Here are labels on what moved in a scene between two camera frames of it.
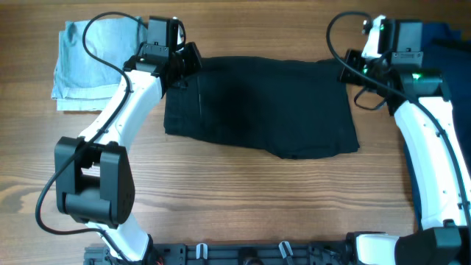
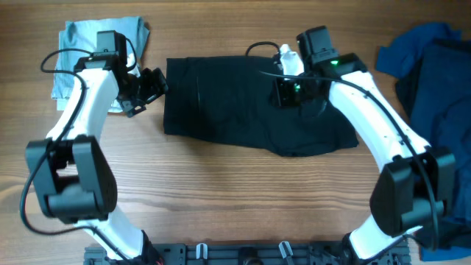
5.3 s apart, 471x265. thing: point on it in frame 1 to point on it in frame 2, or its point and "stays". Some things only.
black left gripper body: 187,61 to 141,91
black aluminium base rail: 233,254 stays
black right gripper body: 368,65 to 292,93
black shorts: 289,107 stays
